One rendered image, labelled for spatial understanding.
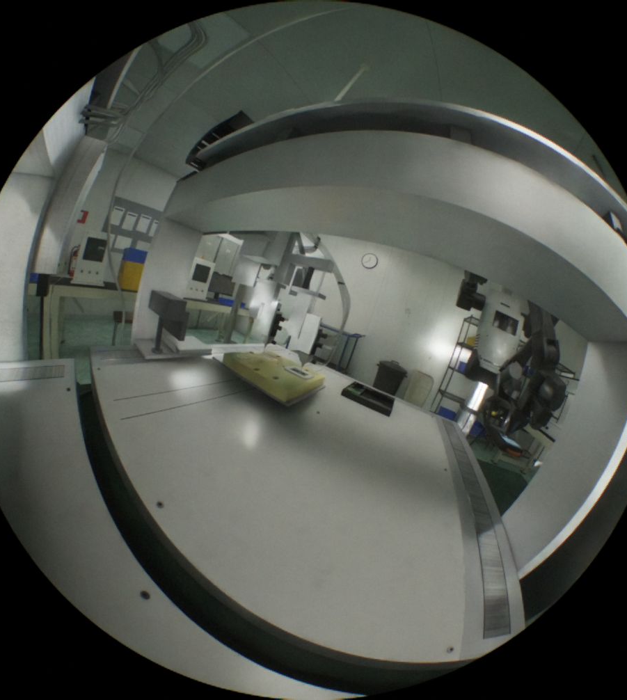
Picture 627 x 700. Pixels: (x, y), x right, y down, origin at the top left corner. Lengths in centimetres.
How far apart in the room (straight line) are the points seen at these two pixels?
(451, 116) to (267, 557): 39
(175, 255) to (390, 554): 57
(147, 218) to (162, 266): 377
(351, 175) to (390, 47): 169
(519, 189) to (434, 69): 168
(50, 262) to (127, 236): 372
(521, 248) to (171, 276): 54
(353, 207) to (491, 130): 17
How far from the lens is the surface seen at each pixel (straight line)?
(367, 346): 370
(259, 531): 19
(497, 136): 26
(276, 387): 34
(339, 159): 21
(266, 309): 46
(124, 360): 42
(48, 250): 45
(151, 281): 48
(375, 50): 186
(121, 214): 415
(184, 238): 50
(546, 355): 61
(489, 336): 109
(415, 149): 21
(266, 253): 40
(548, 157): 28
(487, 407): 78
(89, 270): 247
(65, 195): 46
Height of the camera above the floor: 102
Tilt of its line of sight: 10 degrees down
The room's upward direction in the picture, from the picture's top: 18 degrees clockwise
